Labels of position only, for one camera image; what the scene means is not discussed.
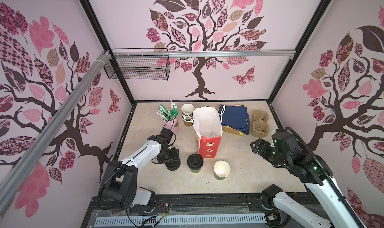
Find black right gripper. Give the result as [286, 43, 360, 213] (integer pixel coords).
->
[248, 136, 287, 168]

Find black plastic cup lid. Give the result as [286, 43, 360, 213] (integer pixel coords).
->
[187, 154, 204, 169]

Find green paper coffee cup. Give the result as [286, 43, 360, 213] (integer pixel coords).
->
[190, 169, 201, 174]
[214, 161, 231, 181]

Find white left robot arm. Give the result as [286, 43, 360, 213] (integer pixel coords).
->
[97, 128, 181, 210]

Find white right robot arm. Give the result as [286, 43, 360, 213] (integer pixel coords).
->
[250, 127, 365, 228]

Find red white paper takeout bag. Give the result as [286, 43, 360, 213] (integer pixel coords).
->
[193, 107, 223, 159]

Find stack of black cup lids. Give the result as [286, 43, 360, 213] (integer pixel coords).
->
[166, 160, 181, 171]

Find pink plastic straw holder cup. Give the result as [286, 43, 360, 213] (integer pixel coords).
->
[163, 118, 180, 134]

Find brown pulp cup carriers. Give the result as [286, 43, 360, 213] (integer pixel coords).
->
[251, 110, 270, 138]

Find stack of green paper cups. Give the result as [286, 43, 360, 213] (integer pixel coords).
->
[181, 104, 195, 127]

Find navy blue paper bags stack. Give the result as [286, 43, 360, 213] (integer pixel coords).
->
[218, 105, 251, 135]

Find white slotted cable duct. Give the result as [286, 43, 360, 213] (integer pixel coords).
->
[93, 214, 267, 228]

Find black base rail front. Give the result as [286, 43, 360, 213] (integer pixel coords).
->
[80, 191, 319, 228]

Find black wire mesh basket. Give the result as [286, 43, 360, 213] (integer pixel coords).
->
[104, 48, 171, 81]

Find aluminium horizontal rail back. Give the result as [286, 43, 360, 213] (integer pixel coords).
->
[113, 49, 296, 58]

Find aluminium diagonal rail left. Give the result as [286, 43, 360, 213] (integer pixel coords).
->
[1, 51, 111, 212]

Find black vertical frame post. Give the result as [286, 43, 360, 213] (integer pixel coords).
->
[79, 0, 136, 106]

